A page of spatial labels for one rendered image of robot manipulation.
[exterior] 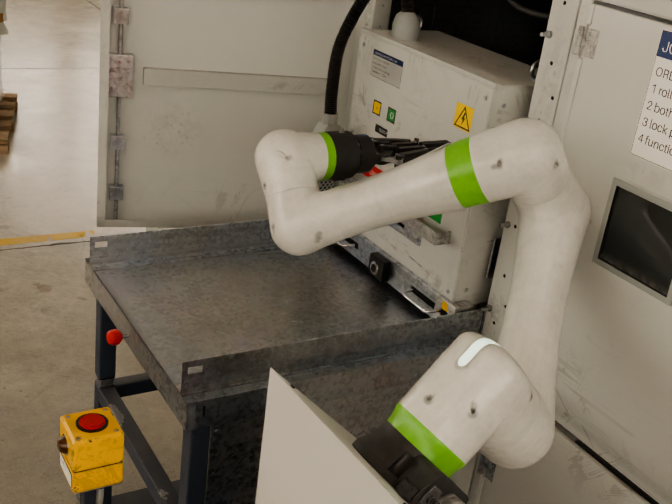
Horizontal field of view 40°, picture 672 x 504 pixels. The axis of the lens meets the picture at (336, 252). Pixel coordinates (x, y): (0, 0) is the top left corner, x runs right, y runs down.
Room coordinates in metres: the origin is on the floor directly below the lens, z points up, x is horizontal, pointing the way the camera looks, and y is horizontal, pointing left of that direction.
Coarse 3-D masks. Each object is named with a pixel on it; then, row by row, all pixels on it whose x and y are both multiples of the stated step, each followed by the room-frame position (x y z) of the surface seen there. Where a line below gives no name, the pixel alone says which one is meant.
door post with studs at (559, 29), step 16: (560, 0) 1.72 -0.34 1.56; (576, 0) 1.69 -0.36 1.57; (560, 16) 1.72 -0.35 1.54; (544, 32) 1.73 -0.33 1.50; (560, 32) 1.71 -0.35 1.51; (544, 48) 1.74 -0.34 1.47; (560, 48) 1.70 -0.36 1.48; (544, 64) 1.73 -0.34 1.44; (560, 64) 1.69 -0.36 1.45; (544, 80) 1.72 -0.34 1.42; (560, 80) 1.69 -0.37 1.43; (544, 96) 1.71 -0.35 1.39; (544, 112) 1.70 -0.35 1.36; (512, 208) 1.73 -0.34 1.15; (512, 224) 1.72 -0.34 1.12; (512, 240) 1.71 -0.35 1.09; (512, 256) 1.70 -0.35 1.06; (496, 272) 1.74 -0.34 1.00; (512, 272) 1.70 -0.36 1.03; (496, 288) 1.73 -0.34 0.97; (496, 304) 1.72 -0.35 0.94; (496, 320) 1.71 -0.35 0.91; (496, 336) 1.70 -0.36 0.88; (464, 480) 1.70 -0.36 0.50
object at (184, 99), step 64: (128, 0) 2.10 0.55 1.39; (192, 0) 2.15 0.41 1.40; (256, 0) 2.19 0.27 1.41; (320, 0) 2.22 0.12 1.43; (128, 64) 2.08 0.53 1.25; (192, 64) 2.15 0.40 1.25; (256, 64) 2.20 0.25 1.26; (320, 64) 2.25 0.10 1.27; (128, 128) 2.11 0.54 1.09; (192, 128) 2.15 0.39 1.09; (256, 128) 2.20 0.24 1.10; (128, 192) 2.11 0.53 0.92; (192, 192) 2.16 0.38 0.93; (256, 192) 2.21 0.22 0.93
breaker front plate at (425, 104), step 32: (416, 64) 1.95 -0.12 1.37; (384, 96) 2.03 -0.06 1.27; (416, 96) 1.93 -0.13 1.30; (448, 96) 1.85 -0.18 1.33; (480, 96) 1.76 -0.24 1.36; (352, 128) 2.13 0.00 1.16; (416, 128) 1.92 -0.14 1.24; (448, 128) 1.83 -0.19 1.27; (480, 128) 1.75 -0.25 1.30; (448, 224) 1.78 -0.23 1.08; (416, 256) 1.86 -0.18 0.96; (448, 256) 1.77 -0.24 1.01; (448, 288) 1.75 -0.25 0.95
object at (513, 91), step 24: (408, 48) 1.98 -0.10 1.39; (432, 48) 2.02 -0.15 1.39; (456, 48) 2.06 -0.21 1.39; (480, 48) 2.10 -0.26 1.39; (480, 72) 1.84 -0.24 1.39; (504, 72) 1.87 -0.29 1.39; (528, 72) 1.90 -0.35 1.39; (504, 96) 1.75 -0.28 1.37; (528, 96) 1.78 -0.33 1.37; (504, 120) 1.76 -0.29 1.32; (480, 216) 1.75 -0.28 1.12; (504, 216) 1.79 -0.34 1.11; (480, 240) 1.76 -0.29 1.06; (480, 264) 1.76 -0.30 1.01; (456, 288) 1.73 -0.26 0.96; (480, 288) 1.77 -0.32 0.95
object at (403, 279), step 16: (352, 240) 2.05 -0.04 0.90; (368, 240) 2.00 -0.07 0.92; (368, 256) 1.98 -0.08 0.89; (384, 256) 1.93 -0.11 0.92; (400, 272) 1.87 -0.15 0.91; (400, 288) 1.87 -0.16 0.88; (416, 288) 1.82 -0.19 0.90; (432, 288) 1.79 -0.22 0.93; (432, 304) 1.77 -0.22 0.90; (448, 304) 1.73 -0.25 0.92; (464, 304) 1.73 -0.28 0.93
